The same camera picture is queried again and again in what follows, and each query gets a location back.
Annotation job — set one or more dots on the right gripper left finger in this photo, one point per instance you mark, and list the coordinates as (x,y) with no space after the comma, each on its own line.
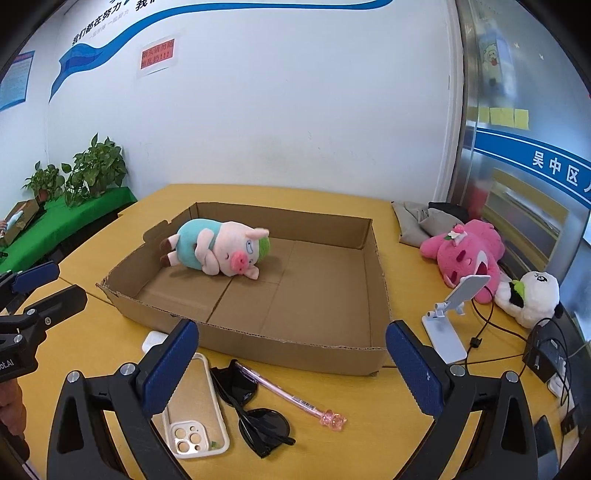
(81,445)

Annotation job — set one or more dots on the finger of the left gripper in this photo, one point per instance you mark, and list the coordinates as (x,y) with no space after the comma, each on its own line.
(32,325)
(16,287)

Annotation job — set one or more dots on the beige clear phone case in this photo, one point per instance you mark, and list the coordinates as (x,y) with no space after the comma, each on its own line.
(192,424)

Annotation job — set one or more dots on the white earbuds case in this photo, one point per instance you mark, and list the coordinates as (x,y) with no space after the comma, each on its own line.
(153,338)

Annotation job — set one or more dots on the pink pen with charm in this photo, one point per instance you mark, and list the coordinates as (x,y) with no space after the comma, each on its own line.
(327,418)

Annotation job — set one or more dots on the black sunglasses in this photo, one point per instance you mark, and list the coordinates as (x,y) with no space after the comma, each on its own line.
(262,429)

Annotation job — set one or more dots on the pink pig plush toy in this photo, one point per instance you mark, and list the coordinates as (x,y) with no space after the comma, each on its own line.
(213,247)

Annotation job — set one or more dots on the person's hand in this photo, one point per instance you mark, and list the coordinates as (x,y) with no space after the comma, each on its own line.
(14,418)

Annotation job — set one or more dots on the small cardboard box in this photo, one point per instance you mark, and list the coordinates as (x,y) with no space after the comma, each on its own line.
(23,215)

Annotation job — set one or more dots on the green cloth covered bench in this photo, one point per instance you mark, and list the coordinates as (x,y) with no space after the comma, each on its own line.
(57,224)

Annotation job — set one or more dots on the small potted green plant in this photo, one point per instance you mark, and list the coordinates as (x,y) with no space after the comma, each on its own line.
(46,183)

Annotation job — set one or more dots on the black power adapter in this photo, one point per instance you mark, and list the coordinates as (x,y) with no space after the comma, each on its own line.
(545,354)

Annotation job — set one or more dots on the large potted green plant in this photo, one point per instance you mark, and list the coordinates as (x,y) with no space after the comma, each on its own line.
(93,171)

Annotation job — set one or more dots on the white panda plush toy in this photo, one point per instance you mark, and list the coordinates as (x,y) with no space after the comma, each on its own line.
(532,300)

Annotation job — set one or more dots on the magenta bear plush toy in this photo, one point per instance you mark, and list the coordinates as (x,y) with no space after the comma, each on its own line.
(471,249)

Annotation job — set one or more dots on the grey folded cloth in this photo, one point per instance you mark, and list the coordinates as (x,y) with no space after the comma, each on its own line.
(420,222)

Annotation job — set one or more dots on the brown cardboard tray box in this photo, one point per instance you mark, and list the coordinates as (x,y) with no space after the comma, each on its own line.
(320,303)

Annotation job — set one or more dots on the yellow sticky notes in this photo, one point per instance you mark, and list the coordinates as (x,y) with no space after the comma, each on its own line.
(502,116)

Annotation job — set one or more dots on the blue wall poster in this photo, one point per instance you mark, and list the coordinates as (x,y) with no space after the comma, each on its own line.
(15,83)

